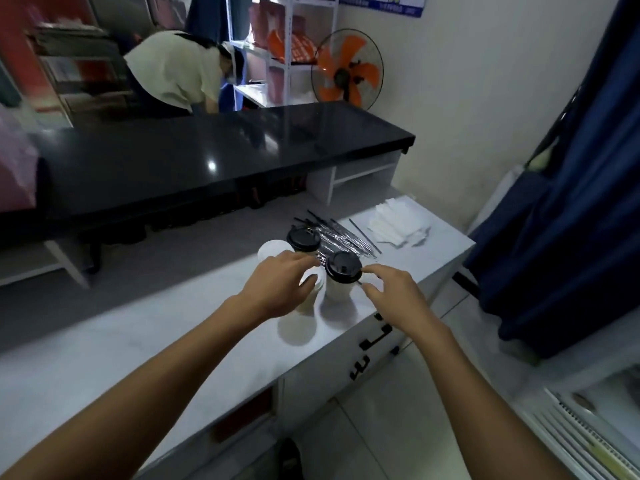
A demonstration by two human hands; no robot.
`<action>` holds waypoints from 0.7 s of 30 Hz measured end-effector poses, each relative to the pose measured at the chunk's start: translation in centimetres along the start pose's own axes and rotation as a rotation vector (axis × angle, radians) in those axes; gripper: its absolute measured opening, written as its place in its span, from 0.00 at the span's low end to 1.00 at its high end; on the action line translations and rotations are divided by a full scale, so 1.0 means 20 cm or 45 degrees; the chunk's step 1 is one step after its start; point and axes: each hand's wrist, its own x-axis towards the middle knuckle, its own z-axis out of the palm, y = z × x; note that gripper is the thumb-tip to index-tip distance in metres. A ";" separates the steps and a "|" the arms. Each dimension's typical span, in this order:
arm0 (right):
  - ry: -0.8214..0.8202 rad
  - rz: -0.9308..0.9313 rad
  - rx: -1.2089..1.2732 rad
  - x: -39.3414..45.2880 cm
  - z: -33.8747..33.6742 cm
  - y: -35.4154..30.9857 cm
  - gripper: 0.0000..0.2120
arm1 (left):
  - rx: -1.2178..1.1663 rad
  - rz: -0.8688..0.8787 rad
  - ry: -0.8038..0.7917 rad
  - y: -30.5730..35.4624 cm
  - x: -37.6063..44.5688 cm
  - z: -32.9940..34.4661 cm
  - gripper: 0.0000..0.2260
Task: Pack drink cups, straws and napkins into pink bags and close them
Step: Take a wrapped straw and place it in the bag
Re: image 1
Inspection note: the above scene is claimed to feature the person's left hand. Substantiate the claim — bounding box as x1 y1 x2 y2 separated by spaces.
239 252 322 322

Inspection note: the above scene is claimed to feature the person's right hand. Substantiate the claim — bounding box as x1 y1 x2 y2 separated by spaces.
360 264 436 338

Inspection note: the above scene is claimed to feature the white paper cup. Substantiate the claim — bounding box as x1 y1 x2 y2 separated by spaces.
257 239 296 266
298 268 327 316

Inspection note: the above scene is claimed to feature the person's right forearm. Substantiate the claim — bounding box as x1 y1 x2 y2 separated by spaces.
394 315 572 480

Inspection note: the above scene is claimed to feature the person's left forearm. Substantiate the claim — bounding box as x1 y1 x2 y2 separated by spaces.
0 295 273 480

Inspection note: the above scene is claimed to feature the white cup with black lid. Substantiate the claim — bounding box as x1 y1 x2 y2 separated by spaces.
286 225 322 255
324 251 364 303

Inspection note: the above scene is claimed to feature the pile of wrapped black straws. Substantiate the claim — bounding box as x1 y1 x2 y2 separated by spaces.
293 210 383 261

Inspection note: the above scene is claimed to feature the pile of white napkins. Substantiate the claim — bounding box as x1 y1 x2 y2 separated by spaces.
367 197 434 248

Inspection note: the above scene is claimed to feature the white drawer cabinet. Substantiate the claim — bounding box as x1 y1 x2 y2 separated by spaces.
137 277 477 480

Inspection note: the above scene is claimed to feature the white open shelf unit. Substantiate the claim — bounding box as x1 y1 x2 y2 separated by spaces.
306 149 402 206

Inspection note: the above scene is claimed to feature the black glossy counter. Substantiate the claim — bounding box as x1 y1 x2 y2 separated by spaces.
29 101 416 236

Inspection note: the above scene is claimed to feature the orange bladed standing fan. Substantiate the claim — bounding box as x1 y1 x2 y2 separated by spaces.
310 28 385 112

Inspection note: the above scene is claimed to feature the white metal shelf rack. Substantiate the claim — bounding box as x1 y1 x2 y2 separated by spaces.
226 0 341 110

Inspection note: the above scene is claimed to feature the orange patterned bag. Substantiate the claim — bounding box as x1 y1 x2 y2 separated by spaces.
266 29 319 66

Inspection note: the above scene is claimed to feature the red display shelf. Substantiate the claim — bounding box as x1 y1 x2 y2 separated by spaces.
0 0 132 129

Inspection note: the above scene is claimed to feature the blue wall poster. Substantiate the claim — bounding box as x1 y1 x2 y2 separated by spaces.
338 0 429 19

